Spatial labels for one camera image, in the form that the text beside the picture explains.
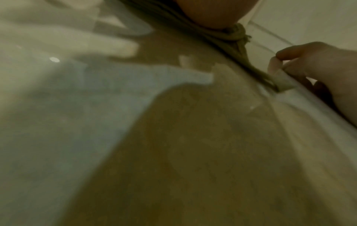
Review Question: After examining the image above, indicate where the person's right hand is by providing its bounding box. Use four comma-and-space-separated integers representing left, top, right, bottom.
0, 12, 139, 67

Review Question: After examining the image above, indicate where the person's left hand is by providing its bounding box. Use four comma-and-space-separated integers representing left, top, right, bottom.
267, 41, 357, 128

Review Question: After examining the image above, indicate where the white cloth sheet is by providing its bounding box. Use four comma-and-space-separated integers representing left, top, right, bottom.
251, 66, 357, 226

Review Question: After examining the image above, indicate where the brown round pot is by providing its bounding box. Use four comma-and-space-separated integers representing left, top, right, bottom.
175, 0, 260, 30

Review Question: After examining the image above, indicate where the olive braided cord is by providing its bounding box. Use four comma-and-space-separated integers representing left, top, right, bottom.
120, 0, 280, 92

